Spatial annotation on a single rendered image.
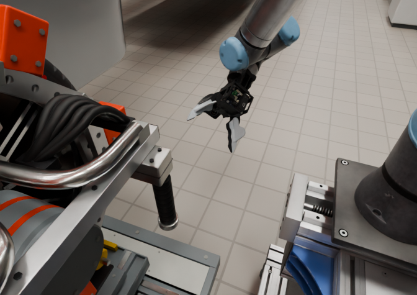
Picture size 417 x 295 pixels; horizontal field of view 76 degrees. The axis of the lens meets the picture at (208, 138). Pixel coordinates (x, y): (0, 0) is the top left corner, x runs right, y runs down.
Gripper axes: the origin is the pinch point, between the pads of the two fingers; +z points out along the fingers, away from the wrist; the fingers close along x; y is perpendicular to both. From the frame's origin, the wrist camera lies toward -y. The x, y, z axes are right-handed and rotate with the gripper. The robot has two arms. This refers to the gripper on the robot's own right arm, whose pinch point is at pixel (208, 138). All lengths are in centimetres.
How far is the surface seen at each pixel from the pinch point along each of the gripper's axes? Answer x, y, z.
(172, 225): -0.4, 3.3, 22.9
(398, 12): 209, -82, -366
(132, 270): 21, -59, 40
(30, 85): -35.3, 7.9, 14.7
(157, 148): -13.6, 13.4, 13.9
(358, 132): 131, -50, -102
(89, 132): -23.9, -5.0, 13.3
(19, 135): -34.4, -8.1, 20.4
